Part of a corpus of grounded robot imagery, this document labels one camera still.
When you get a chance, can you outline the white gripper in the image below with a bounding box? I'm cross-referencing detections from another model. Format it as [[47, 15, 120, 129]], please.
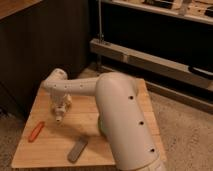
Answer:
[[50, 92, 72, 114]]

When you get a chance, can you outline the grey rectangular block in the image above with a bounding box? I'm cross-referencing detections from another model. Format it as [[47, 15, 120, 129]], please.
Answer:
[[67, 136, 88, 163]]

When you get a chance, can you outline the metal shelf rack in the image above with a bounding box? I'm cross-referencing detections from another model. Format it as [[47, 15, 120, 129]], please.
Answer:
[[89, 0, 213, 114]]

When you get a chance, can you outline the dark wooden cabinet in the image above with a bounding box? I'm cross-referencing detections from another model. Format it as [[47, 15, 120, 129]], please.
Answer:
[[0, 0, 89, 117]]

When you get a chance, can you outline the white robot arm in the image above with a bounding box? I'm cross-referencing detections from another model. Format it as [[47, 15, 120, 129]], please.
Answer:
[[42, 68, 166, 171]]

